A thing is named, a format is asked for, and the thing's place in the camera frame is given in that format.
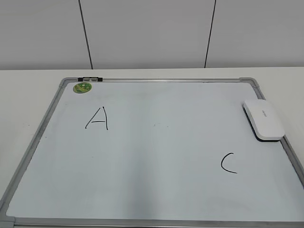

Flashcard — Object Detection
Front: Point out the green round magnet sticker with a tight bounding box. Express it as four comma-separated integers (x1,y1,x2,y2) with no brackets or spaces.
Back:
73,82,92,94

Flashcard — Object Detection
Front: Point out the white whiteboard eraser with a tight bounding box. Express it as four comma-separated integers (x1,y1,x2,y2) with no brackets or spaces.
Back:
242,99,285,142

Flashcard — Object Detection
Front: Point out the white framed whiteboard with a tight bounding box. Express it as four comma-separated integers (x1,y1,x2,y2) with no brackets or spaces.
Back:
0,77,304,228

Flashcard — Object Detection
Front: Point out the black metal hanging clip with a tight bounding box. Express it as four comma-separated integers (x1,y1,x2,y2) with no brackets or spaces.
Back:
78,77,103,82

